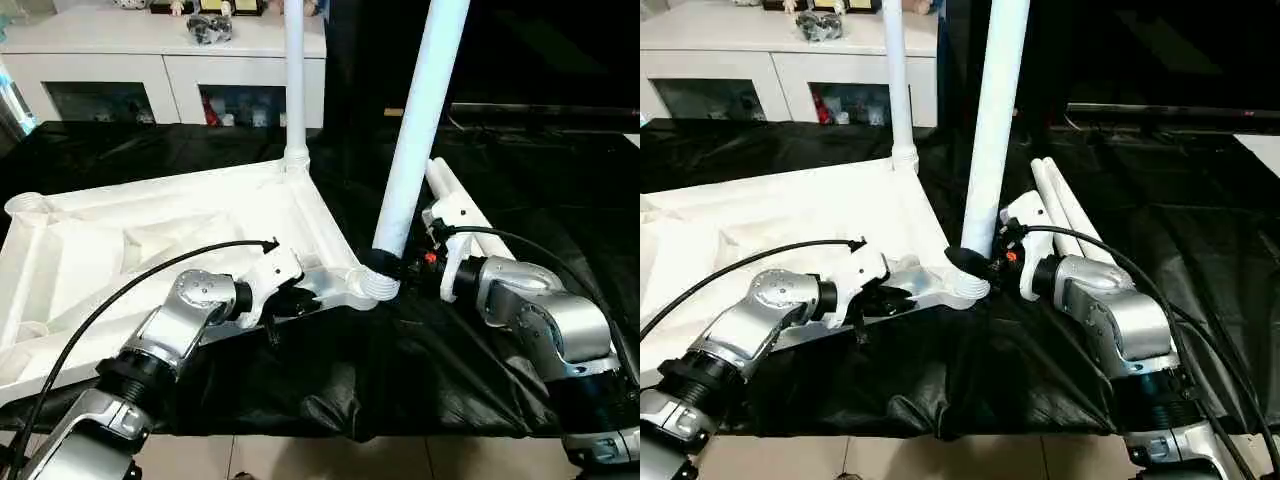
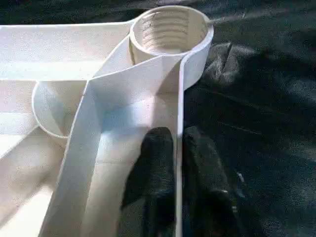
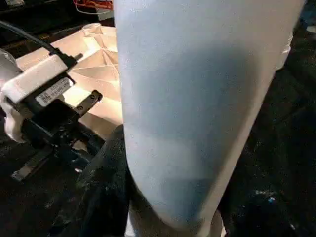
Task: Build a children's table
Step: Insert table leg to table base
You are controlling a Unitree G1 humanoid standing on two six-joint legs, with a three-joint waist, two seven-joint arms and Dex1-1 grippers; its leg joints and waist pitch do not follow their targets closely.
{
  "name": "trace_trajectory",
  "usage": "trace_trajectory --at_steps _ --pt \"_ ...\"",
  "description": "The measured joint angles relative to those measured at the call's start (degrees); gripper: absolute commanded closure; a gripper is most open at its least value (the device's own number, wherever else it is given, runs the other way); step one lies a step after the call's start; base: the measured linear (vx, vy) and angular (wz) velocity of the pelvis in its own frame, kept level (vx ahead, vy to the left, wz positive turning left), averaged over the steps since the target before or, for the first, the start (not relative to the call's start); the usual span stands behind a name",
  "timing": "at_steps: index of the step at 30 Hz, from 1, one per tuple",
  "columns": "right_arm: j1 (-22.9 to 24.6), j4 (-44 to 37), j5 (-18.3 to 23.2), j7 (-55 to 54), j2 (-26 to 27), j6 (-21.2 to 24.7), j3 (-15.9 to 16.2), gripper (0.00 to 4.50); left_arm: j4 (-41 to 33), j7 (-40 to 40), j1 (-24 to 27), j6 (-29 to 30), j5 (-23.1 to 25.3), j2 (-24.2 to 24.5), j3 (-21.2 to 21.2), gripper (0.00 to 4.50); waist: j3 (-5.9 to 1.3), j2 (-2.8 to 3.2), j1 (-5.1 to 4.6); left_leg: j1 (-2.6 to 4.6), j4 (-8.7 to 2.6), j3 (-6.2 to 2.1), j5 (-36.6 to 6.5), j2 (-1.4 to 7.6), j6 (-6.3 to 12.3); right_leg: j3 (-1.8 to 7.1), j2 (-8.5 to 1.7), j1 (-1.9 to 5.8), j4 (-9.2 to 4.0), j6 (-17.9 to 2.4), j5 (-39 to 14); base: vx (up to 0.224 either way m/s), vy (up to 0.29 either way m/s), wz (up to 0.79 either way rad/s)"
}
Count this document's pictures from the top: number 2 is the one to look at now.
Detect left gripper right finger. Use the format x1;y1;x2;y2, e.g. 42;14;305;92
182;126;248;237

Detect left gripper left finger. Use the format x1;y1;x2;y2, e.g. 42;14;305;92
120;126;177;237

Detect white plastic table top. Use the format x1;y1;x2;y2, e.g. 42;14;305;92
0;4;215;237

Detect black table mat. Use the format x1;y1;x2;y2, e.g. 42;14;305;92
0;0;316;237

